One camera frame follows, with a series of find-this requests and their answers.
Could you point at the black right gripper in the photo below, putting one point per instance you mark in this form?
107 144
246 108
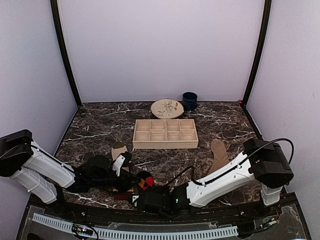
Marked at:
164 190

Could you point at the black corner post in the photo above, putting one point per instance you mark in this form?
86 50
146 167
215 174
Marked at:
258 51
63 51

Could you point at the dark blue mug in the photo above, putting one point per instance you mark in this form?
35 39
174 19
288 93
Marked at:
189 101

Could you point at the right black corner post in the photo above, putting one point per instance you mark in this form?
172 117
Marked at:
258 51

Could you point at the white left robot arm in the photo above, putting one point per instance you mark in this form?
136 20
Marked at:
24 161

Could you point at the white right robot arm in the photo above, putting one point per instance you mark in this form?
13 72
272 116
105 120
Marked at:
261 160

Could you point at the beige striped sock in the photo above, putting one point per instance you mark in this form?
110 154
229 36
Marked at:
120 165

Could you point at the patterned ceramic plate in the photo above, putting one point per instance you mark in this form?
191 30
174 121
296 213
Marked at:
167 109

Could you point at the tan plain sock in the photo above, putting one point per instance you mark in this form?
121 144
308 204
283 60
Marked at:
220 156

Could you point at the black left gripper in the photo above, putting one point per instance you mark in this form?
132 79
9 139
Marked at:
125 178

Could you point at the white slotted cable duct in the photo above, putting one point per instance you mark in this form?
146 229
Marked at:
84 232

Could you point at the wooden compartment tray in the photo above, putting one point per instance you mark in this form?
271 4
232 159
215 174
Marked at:
164 134

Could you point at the left black corner post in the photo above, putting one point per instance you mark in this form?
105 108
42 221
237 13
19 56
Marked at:
63 51

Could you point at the black argyle sock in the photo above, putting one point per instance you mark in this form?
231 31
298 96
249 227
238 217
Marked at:
146 181

